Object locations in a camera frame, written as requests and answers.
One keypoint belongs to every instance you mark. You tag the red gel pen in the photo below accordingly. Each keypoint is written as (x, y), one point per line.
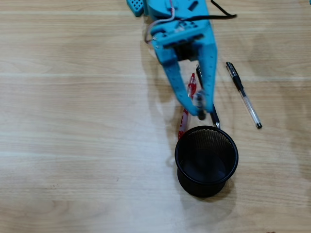
(192, 85)

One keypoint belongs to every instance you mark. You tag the clear capped black pen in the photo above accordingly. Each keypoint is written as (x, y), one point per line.
(237, 82)

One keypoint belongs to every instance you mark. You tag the black grip retractable pen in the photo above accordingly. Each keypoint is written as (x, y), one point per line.
(215, 119)

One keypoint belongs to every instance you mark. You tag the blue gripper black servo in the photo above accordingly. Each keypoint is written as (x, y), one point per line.
(207, 52)

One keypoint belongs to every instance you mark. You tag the black mesh pen holder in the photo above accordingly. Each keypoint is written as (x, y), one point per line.
(206, 190)

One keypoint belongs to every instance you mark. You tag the grey grip clear pen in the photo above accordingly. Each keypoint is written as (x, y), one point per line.
(199, 102)

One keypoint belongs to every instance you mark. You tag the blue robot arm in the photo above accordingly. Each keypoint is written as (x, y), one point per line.
(158, 7)

